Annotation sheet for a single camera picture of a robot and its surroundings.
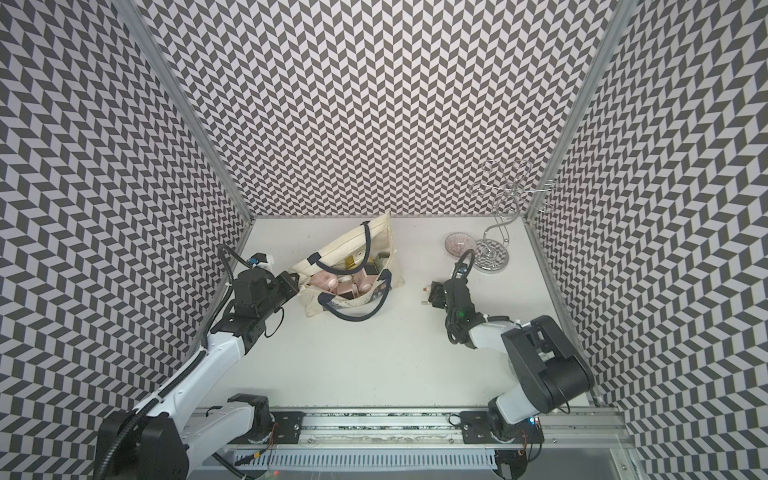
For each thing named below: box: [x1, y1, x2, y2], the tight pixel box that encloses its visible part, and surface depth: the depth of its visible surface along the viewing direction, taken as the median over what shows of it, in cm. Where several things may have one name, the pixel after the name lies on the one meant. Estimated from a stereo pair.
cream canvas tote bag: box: [288, 213, 405, 321], surface depth 87 cm
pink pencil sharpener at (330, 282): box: [308, 270, 352, 294], surface depth 91 cm
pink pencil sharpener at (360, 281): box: [336, 267, 377, 294], surface depth 95 cm
